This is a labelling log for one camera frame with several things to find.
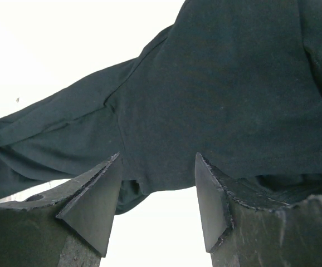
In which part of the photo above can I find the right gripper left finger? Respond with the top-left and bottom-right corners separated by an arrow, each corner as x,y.
0,154 -> 122,266

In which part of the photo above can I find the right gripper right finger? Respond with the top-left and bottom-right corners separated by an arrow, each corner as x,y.
194,154 -> 322,266

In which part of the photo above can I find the black t shirt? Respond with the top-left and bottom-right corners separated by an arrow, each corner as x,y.
0,1 -> 322,214

